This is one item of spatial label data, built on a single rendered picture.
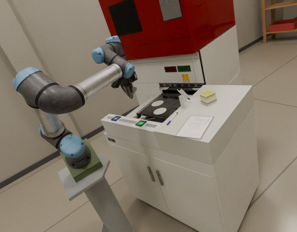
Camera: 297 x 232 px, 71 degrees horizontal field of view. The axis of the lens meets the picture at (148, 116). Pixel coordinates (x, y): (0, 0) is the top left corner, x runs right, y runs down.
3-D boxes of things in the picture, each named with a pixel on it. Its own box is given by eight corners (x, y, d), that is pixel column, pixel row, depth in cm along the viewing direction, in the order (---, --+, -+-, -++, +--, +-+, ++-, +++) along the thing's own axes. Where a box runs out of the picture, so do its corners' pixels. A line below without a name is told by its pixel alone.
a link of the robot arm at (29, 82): (59, 153, 118) (33, 97, 73) (39, 137, 121) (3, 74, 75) (75, 138, 125) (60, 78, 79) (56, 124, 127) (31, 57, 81)
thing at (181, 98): (185, 103, 141) (180, 85, 135) (190, 104, 139) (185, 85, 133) (180, 108, 138) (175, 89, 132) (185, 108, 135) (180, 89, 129)
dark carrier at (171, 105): (163, 93, 186) (163, 93, 186) (198, 95, 163) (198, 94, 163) (138, 113, 166) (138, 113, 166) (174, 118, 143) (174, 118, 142)
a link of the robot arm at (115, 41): (100, 40, 112) (111, 36, 117) (108, 60, 117) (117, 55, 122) (111, 37, 107) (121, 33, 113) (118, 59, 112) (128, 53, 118)
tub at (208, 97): (209, 98, 138) (208, 89, 135) (217, 101, 131) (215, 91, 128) (200, 102, 136) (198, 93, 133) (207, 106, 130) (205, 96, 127)
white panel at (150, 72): (137, 95, 222) (125, 58, 205) (208, 100, 167) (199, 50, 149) (135, 96, 221) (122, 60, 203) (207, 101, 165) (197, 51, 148)
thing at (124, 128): (115, 128, 172) (109, 113, 166) (168, 141, 135) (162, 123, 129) (106, 134, 167) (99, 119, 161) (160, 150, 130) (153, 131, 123)
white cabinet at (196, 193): (169, 159, 244) (150, 97, 208) (259, 188, 179) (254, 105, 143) (133, 201, 207) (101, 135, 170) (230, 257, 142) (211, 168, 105)
